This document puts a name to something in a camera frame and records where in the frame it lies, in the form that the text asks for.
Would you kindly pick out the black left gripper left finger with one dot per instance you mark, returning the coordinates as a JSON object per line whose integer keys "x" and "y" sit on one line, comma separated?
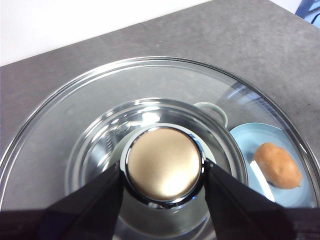
{"x": 82, "y": 215}

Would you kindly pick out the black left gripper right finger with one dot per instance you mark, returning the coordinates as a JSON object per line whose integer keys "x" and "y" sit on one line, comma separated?
{"x": 240, "y": 212}

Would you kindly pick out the brown potato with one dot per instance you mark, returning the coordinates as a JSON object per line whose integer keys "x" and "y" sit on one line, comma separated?
{"x": 277, "y": 165}

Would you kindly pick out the glass lid with green knob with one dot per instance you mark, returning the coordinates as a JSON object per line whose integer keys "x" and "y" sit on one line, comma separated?
{"x": 163, "y": 162}

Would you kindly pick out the blue round plate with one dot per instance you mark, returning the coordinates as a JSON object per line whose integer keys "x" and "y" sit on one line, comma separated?
{"x": 246, "y": 140}

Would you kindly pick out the pale green electric steamer pot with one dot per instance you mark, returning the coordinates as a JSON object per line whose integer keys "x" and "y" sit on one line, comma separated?
{"x": 212, "y": 110}

